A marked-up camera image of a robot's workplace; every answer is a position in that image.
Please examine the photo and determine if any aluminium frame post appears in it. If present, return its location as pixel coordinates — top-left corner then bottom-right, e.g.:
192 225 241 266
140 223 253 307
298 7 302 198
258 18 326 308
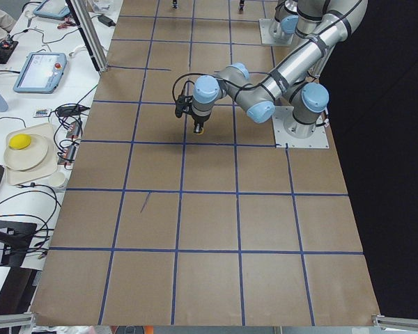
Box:
65 0 108 73

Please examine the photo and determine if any white paper cup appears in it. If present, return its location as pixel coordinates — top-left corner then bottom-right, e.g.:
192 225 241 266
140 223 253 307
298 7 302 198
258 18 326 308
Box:
48 172 68 190

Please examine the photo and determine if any yellow ball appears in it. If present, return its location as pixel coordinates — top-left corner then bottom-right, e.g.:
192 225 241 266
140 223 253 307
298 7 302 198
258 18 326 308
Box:
8 134 32 150

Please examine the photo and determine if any copper circuit board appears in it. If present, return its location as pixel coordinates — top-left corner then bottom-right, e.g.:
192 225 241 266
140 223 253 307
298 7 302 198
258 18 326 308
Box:
66 120 82 139
58 145 77 166

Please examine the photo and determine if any aluminium rail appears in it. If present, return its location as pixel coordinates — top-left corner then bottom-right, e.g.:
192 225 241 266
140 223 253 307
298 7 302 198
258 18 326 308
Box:
0 312 36 328
372 315 418 332

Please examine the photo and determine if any aluminium rail bottom right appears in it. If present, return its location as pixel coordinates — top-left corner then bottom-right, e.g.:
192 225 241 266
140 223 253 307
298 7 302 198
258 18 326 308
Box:
372 315 418 332

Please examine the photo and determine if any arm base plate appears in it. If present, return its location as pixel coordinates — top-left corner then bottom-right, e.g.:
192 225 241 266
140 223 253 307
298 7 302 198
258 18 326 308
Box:
258 15 298 47
272 106 330 149

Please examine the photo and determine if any black power adapter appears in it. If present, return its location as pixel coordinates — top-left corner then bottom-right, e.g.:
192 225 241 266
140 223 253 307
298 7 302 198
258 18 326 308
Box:
98 14 116 27

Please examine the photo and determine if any far teach pendant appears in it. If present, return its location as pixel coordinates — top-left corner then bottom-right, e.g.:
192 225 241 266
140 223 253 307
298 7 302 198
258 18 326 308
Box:
33 0 70 20

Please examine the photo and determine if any black power brick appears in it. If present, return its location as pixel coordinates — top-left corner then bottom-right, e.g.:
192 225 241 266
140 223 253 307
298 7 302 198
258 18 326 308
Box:
55 104 89 117

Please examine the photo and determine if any teach pendant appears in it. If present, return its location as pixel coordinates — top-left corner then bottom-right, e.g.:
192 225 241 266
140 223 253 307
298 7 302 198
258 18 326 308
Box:
13 52 67 94
33 0 70 20

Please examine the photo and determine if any black stand base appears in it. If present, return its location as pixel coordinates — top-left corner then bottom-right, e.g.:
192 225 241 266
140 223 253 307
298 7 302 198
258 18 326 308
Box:
0 221 37 267

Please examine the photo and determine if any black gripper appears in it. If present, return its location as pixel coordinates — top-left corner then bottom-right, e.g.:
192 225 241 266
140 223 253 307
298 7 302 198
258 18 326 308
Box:
192 113 210 134

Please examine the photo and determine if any cream round plate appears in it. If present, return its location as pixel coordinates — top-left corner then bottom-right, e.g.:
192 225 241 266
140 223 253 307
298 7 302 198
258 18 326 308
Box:
3 134 49 170

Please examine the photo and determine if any cream square tray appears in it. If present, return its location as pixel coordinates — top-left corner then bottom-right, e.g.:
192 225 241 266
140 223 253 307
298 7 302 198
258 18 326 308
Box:
3 122 57 186

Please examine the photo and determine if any small remote control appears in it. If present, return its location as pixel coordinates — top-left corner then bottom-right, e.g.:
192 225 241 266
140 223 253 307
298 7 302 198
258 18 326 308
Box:
33 109 52 118

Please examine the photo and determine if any copper circuit board upper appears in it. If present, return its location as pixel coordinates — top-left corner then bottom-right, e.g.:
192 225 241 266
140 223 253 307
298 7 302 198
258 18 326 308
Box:
66 120 82 139

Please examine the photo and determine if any near teach pendant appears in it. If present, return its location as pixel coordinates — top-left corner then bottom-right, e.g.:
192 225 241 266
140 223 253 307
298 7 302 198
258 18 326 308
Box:
13 52 67 94

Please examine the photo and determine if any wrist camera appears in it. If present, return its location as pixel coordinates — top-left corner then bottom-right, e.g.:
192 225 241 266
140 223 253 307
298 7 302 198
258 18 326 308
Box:
175 94 192 118

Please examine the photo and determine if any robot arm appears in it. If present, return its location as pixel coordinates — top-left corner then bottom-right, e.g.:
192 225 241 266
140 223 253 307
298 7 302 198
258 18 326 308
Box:
258 1 318 49
185 1 368 134

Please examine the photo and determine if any aluminium rail bottom left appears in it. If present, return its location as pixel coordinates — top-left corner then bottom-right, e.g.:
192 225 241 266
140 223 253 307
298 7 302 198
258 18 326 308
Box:
0 312 36 328

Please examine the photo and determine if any black red device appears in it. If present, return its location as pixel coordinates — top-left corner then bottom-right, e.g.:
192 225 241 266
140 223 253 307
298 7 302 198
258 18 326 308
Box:
0 40 18 64

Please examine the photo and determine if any copper circuit board lower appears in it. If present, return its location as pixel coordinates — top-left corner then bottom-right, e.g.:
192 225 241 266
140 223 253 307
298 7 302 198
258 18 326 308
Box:
58 145 77 166

